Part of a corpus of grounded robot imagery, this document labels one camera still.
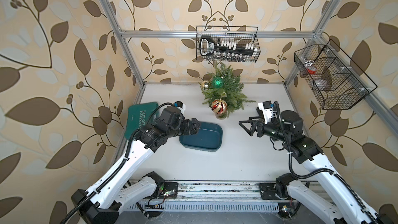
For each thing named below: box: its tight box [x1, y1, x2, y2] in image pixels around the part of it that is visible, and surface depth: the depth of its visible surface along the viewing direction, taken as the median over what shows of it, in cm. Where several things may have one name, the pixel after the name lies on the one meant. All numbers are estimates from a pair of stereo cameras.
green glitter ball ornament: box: [211, 76, 225, 89], surface depth 73 cm
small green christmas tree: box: [202, 62, 257, 121], surface depth 79 cm
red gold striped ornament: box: [211, 99, 228, 115], surface depth 72 cm
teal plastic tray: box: [179, 121, 224, 152], surface depth 92 cm
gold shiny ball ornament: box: [200, 80, 211, 91], surface depth 80 cm
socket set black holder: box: [199, 35, 257, 57], surface depth 85 cm
